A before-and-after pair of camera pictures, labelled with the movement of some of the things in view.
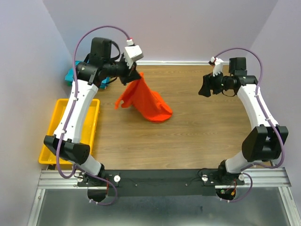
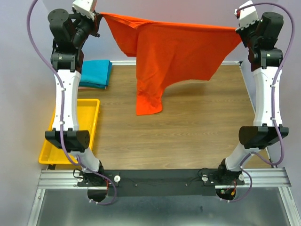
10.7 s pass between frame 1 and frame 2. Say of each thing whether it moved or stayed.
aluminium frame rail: stayed
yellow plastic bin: stayed
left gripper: moved
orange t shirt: moved
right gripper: moved
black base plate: stayed
